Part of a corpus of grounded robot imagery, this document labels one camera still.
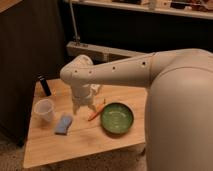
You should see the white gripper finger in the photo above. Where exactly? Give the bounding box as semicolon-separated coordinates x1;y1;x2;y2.
73;104;80;115
88;104;96;112

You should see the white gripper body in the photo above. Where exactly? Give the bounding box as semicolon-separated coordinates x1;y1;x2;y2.
71;84;93;106

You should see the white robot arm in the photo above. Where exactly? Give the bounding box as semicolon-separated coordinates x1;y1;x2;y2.
60;49;213;171

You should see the orange carrot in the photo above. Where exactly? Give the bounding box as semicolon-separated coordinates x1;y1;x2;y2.
88;99;106;121

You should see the white tube bottle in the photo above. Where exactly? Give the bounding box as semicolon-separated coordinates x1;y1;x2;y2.
91;84;101;95

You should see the blue sponge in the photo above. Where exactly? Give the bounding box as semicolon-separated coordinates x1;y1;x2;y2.
54;115;73;135

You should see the green bowl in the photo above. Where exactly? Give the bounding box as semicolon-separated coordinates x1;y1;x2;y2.
100;102;134;134

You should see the clear plastic cup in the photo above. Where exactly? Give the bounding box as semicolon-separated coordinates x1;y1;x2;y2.
34;99;54;122

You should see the wooden table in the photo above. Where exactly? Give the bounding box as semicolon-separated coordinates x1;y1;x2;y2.
23;79;147;168

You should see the long grey case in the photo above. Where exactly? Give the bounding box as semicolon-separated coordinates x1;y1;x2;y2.
66;41;143;62

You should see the dark cabinet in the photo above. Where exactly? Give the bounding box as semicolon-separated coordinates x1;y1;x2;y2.
0;0;65;146

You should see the metal pole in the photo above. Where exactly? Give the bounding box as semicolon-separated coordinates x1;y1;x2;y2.
69;0;80;45

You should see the wooden shelf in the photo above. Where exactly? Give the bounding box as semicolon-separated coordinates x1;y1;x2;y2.
64;0;213;20

